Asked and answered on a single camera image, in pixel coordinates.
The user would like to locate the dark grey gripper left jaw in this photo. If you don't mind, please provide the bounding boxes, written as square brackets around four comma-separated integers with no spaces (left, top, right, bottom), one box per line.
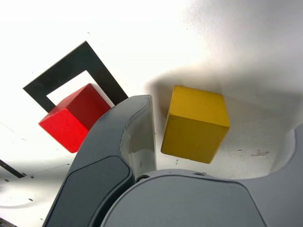
[44,94,157,227]

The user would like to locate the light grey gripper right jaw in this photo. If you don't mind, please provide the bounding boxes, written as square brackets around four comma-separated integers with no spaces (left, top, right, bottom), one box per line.
[100,123,303,227]

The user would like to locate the red cube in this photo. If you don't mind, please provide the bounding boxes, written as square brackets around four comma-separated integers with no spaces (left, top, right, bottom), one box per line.
[38,82,112,154]

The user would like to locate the yellow cube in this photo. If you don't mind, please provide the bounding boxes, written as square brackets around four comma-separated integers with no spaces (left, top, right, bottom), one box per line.
[160,85,231,164]

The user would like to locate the black tape square outline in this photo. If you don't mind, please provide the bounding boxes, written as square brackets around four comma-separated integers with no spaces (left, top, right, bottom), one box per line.
[22,40,130,114]

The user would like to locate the black tape strip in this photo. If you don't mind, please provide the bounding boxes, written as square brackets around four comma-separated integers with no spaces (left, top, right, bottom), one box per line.
[0,158,26,178]

